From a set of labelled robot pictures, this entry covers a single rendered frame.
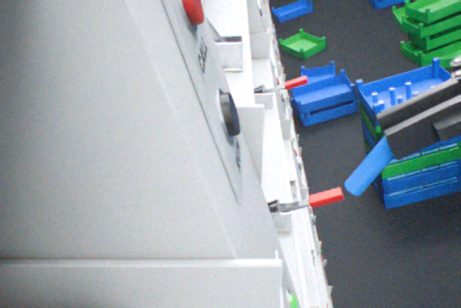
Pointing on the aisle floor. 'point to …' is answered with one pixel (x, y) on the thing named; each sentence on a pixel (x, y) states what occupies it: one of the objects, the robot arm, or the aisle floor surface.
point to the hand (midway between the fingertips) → (425, 119)
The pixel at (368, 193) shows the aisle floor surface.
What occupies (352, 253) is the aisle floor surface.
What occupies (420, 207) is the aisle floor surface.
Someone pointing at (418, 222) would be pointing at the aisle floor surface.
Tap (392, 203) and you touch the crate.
